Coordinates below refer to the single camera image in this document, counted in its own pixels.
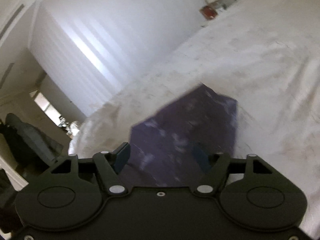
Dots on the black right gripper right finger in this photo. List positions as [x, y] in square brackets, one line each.
[250, 191]

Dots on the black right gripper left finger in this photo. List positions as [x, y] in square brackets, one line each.
[73, 190]

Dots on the dark purple patterned garment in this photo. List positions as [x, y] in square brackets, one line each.
[162, 145]

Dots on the dark hanging clothes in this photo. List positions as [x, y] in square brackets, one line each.
[30, 146]

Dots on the white bed duvet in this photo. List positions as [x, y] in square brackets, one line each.
[262, 53]

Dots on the white sheer curtain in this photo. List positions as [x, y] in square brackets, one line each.
[81, 67]

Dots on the red picture frame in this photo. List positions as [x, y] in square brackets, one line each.
[208, 13]

